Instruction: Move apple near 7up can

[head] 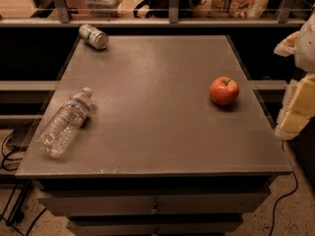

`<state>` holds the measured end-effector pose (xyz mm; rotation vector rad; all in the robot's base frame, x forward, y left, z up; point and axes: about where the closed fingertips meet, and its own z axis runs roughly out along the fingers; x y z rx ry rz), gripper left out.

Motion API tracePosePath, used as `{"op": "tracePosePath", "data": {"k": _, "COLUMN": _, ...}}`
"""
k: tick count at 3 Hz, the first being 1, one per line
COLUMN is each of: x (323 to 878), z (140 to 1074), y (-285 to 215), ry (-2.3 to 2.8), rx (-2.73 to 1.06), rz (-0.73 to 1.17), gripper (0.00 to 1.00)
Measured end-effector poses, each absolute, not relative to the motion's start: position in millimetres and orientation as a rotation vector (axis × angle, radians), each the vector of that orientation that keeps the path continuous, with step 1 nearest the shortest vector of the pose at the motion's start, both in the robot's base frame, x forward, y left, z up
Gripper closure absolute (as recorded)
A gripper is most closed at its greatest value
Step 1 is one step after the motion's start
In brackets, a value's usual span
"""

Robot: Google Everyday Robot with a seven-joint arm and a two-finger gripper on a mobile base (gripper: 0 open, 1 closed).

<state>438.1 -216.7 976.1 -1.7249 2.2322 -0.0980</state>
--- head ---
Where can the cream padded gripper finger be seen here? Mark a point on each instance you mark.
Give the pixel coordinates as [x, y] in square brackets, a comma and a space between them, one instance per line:
[298, 108]
[287, 46]

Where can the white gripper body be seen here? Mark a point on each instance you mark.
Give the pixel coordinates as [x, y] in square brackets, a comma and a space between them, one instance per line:
[306, 48]

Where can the red apple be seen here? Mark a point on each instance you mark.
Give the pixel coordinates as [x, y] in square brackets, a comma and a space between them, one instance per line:
[224, 91]

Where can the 7up soda can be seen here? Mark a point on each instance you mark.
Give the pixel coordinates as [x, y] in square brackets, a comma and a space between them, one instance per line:
[93, 36]

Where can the printed snack bag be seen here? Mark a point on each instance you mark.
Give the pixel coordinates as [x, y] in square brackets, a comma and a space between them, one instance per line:
[238, 9]

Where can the black bag on shelf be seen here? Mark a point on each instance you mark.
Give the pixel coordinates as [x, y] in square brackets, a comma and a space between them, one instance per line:
[162, 8]

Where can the grey drawer cabinet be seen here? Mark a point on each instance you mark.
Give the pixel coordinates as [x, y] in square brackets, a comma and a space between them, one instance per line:
[158, 157]

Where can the clear plastic water bottle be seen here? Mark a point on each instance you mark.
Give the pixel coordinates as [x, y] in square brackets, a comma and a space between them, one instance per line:
[62, 129]

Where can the grey metal shelf rail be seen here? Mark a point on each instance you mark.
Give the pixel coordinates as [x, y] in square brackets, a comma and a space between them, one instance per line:
[129, 14]

